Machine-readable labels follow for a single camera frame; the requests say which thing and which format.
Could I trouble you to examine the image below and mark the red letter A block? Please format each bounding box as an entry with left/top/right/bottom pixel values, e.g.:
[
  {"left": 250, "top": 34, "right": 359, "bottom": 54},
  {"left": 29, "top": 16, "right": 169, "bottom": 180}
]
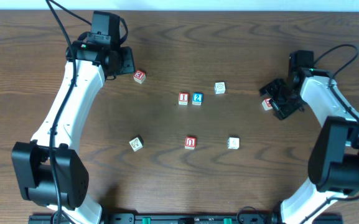
[{"left": 261, "top": 98, "right": 273, "bottom": 111}]

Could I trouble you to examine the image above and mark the red letter I block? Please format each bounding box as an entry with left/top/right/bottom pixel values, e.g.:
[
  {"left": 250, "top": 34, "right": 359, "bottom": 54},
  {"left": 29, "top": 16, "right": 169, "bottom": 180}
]
[{"left": 178, "top": 92, "right": 189, "bottom": 105}]

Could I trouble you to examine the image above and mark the blue number 2 block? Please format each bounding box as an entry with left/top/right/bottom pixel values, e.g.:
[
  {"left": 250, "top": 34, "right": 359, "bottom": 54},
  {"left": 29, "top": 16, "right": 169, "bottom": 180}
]
[{"left": 192, "top": 93, "right": 203, "bottom": 106}]

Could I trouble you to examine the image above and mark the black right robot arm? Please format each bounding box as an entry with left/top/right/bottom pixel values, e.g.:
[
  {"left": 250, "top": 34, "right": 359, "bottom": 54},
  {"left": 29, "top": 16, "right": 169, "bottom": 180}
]
[{"left": 259, "top": 68, "right": 359, "bottom": 223}]

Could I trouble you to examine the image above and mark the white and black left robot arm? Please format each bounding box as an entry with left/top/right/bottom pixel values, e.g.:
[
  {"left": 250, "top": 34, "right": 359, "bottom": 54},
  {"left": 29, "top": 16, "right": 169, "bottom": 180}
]
[{"left": 11, "top": 40, "right": 135, "bottom": 223}]

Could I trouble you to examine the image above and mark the red number 3 block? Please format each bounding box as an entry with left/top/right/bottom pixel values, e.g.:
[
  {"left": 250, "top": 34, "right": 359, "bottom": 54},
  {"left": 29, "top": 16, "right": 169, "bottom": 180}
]
[{"left": 133, "top": 70, "right": 146, "bottom": 84}]

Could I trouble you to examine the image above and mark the white block with round drawing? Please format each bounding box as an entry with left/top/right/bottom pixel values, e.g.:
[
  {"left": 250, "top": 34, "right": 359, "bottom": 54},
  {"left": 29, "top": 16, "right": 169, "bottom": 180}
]
[{"left": 214, "top": 82, "right": 226, "bottom": 95}]

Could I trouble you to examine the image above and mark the white block with red side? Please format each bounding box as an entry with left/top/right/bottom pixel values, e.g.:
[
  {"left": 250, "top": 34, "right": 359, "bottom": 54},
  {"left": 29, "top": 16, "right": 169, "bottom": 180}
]
[{"left": 227, "top": 137, "right": 240, "bottom": 149}]

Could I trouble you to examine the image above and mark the white block with animal drawing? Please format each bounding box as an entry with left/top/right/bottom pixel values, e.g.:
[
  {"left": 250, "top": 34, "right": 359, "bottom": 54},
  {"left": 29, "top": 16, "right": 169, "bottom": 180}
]
[{"left": 129, "top": 136, "right": 144, "bottom": 152}]

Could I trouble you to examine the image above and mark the red letter U block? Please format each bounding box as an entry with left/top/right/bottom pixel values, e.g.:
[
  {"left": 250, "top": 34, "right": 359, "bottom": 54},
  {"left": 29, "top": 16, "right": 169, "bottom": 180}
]
[{"left": 185, "top": 137, "right": 197, "bottom": 150}]

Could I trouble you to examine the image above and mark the black mounting rail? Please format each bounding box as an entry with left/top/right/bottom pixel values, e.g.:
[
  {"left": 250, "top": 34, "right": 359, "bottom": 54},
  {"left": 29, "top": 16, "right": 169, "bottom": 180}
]
[{"left": 28, "top": 213, "right": 343, "bottom": 224}]

